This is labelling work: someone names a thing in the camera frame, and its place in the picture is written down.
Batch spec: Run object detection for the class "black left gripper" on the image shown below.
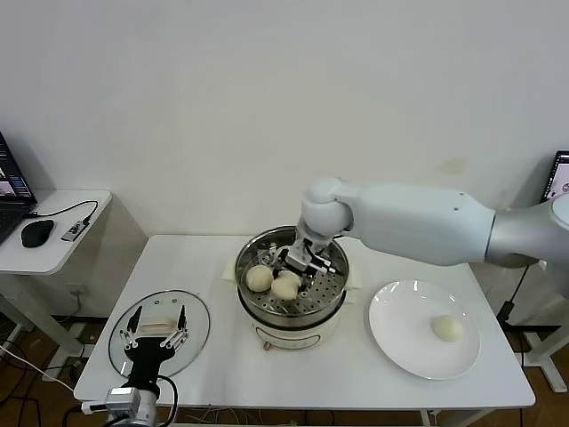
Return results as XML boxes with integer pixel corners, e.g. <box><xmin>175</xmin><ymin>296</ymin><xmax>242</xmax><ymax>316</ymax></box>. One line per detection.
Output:
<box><xmin>118</xmin><ymin>303</ymin><xmax>190</xmax><ymax>393</ymax></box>

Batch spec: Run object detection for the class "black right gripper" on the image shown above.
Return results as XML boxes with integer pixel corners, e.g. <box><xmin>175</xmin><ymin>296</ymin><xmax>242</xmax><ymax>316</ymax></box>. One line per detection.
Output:
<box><xmin>270</xmin><ymin>239</ymin><xmax>349</xmax><ymax>276</ymax></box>

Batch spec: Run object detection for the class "white steamed baozi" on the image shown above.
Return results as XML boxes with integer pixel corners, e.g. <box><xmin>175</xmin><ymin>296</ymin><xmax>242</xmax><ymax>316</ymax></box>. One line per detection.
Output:
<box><xmin>245</xmin><ymin>265</ymin><xmax>274</xmax><ymax>294</ymax></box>
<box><xmin>429</xmin><ymin>314</ymin><xmax>464</xmax><ymax>344</ymax></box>
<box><xmin>270</xmin><ymin>270</ymin><xmax>300</xmax><ymax>302</ymax></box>

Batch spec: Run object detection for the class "round glass pot lid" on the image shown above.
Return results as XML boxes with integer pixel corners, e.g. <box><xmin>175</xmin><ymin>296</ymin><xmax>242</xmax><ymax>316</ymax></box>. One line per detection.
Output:
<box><xmin>108</xmin><ymin>289</ymin><xmax>212</xmax><ymax>383</ymax></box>

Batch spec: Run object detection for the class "perforated steel steamer basket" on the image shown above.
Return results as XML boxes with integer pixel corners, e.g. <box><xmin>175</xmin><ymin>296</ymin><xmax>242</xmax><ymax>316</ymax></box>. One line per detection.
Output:
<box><xmin>235</xmin><ymin>226</ymin><xmax>350</xmax><ymax>327</ymax></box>

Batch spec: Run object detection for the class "cream electric cooker pot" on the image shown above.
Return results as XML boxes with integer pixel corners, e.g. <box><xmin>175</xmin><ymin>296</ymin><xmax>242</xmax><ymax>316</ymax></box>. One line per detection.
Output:
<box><xmin>221</xmin><ymin>260</ymin><xmax>365</xmax><ymax>353</ymax></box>

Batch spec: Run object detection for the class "white side table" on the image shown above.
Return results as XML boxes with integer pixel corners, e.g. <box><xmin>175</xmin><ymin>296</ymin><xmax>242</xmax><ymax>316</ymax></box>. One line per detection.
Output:
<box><xmin>0</xmin><ymin>189</ymin><xmax>114</xmax><ymax>379</ymax></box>
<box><xmin>524</xmin><ymin>260</ymin><xmax>569</xmax><ymax>395</ymax></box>

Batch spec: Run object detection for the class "round white plate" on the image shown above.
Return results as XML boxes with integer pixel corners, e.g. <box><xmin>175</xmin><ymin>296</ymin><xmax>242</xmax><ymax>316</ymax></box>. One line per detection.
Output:
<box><xmin>367</xmin><ymin>278</ymin><xmax>483</xmax><ymax>382</ymax></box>

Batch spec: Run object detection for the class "grey usb hub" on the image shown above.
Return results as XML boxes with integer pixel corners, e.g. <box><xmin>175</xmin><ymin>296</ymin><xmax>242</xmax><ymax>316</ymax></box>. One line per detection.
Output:
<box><xmin>60</xmin><ymin>219</ymin><xmax>90</xmax><ymax>244</ymax></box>

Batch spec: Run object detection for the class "black computer mouse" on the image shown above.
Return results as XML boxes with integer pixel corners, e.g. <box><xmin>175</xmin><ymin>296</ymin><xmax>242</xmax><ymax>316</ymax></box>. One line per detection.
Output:
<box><xmin>21</xmin><ymin>219</ymin><xmax>57</xmax><ymax>249</ymax></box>

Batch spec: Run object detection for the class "open black laptop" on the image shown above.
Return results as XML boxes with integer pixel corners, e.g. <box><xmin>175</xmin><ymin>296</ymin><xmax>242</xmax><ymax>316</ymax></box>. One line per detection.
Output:
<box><xmin>0</xmin><ymin>130</ymin><xmax>40</xmax><ymax>248</ymax></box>

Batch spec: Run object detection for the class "open grey laptop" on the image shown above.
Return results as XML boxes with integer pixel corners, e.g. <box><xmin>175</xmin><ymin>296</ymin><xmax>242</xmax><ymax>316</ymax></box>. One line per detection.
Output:
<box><xmin>542</xmin><ymin>149</ymin><xmax>569</xmax><ymax>204</ymax></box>

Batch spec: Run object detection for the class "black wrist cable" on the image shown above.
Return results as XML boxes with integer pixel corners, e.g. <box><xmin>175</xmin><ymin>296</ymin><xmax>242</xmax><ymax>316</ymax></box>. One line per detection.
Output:
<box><xmin>61</xmin><ymin>375</ymin><xmax>180</xmax><ymax>427</ymax></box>

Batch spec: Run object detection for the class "white floor cable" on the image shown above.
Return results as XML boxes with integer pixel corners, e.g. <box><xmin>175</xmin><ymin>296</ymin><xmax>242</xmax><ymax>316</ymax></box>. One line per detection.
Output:
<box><xmin>0</xmin><ymin>340</ymin><xmax>76</xmax><ymax>393</ymax></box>

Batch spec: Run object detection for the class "black usb hub cable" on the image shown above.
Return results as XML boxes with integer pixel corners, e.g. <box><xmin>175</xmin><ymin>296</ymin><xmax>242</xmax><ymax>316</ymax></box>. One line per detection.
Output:
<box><xmin>26</xmin><ymin>200</ymin><xmax>100</xmax><ymax>223</ymax></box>

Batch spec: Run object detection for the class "black charger cable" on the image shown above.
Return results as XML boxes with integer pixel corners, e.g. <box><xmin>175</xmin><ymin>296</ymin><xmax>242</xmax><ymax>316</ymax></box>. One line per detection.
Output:
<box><xmin>497</xmin><ymin>265</ymin><xmax>531</xmax><ymax>370</ymax></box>

